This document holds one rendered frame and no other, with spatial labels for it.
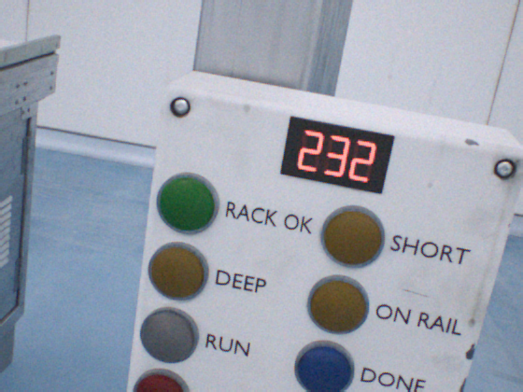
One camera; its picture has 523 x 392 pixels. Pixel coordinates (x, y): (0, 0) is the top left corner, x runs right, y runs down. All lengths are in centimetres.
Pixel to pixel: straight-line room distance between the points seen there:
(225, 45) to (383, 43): 343
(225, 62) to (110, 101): 364
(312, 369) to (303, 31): 17
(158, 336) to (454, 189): 16
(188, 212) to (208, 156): 3
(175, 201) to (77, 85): 373
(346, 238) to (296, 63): 10
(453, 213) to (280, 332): 10
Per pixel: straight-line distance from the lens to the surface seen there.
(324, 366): 39
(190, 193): 36
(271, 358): 40
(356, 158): 35
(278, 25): 41
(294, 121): 35
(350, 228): 36
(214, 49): 41
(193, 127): 36
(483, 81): 392
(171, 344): 39
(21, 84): 179
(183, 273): 38
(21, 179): 202
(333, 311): 37
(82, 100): 410
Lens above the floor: 122
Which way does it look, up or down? 19 degrees down
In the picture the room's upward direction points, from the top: 10 degrees clockwise
